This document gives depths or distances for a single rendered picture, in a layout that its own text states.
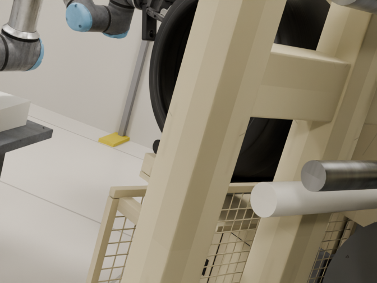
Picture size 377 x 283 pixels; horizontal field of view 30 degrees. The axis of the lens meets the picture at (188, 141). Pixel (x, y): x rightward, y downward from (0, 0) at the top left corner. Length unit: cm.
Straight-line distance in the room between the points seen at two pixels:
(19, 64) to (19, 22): 17
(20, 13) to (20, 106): 37
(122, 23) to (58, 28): 298
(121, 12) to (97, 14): 10
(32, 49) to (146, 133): 236
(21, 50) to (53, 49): 253
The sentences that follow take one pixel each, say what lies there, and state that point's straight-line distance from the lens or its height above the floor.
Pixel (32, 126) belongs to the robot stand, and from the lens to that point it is 297.
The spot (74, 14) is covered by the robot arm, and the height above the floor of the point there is 117.
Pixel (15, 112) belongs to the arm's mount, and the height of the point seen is 67.
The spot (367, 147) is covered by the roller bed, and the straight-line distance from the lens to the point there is 193.
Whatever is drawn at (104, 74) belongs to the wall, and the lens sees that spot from 519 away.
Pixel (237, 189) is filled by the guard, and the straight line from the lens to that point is 161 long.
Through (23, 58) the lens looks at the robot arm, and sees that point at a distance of 286.
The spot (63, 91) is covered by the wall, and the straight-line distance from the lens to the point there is 537.
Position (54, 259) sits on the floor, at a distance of 323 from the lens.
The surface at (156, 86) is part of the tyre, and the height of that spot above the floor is 107.
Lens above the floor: 149
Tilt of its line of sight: 16 degrees down
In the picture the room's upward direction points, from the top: 16 degrees clockwise
